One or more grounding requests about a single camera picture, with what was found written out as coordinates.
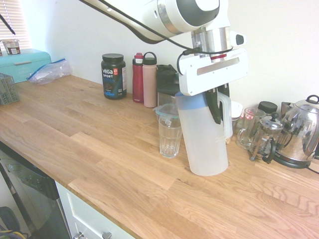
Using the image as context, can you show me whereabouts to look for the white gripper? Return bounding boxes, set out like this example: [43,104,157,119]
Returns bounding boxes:
[177,48,249,125]

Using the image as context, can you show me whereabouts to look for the translucent pitcher with blue lid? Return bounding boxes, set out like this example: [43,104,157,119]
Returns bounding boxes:
[174,91,234,177]

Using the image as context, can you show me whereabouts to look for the pink water bottle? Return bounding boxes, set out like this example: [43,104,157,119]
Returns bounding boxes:
[142,51,158,108]

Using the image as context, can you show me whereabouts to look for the red water bottle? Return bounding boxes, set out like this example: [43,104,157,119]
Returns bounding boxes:
[132,52,145,104]

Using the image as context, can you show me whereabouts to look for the cereal container white lid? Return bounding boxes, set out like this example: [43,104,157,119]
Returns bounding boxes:
[225,101,244,145]

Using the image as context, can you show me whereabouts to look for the jar with red checkered lid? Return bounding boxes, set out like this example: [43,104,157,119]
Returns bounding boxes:
[240,109,255,123]

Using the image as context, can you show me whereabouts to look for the clear glass mug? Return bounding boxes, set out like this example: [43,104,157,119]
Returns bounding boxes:
[236,107,267,150]

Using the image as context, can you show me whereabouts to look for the jar with black lid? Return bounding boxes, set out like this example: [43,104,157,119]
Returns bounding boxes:
[258,101,278,117]

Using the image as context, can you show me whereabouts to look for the clear container black square lid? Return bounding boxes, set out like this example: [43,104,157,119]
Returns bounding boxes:
[157,83,180,108]

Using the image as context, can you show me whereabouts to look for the glass container teal clip lid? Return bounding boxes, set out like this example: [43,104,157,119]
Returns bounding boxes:
[153,103,180,122]

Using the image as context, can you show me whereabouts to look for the black shaker bottle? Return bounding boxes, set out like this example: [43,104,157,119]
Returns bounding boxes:
[156,64,179,87]

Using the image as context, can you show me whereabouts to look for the glass French press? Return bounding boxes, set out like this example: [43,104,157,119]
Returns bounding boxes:
[249,112,285,165]

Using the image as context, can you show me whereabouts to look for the clear faceted drinking glass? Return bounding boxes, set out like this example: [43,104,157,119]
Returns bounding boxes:
[159,117,183,159]

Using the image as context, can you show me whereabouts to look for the steel electric kettle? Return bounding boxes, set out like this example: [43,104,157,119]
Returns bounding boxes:
[273,94,319,169]

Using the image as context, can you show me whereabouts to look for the black protein powder tub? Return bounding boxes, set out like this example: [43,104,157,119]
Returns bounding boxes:
[101,53,127,100]

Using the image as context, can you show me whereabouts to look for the clear zip plastic bag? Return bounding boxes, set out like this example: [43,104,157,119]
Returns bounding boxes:
[26,58,74,86]

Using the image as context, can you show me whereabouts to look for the white cabinet drawer front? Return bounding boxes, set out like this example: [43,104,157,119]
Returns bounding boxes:
[54,181,137,239]

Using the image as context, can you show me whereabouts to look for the teal bread box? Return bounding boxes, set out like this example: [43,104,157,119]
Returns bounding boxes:
[0,49,53,84]

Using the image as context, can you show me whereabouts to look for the black steel dishwasher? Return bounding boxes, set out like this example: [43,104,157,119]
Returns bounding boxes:
[0,146,72,239]

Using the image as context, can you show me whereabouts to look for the small brown dessert cup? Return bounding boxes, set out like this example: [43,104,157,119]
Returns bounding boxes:
[0,38,21,56]

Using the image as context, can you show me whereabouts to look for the white window blinds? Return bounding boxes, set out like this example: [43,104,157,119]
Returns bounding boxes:
[0,0,32,50]

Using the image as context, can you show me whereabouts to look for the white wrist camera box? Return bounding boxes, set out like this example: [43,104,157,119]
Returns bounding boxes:
[229,30,247,48]

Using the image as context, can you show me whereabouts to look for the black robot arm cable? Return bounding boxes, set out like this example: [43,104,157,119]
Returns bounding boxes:
[81,0,235,76]

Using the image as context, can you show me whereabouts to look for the silver drawer handle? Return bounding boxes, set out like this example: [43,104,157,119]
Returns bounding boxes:
[74,231,113,239]

